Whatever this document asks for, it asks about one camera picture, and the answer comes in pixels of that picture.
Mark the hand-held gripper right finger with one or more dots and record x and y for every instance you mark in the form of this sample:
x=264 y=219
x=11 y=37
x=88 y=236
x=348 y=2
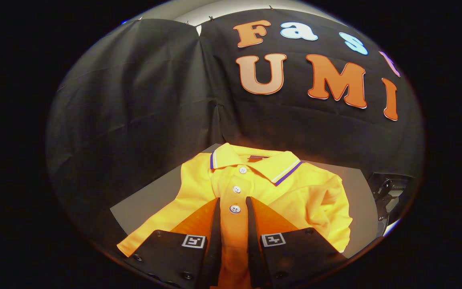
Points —
x=251 y=241

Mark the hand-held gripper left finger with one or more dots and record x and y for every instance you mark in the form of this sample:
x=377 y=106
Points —
x=215 y=241

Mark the yellow polo shirt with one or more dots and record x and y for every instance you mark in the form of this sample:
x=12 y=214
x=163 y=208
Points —
x=303 y=192

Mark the transparent washing machine lid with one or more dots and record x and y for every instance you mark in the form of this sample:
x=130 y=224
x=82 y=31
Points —
x=397 y=181

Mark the grey box cabinet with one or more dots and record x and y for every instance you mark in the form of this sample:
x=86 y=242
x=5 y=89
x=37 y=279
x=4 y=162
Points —
x=146 y=204

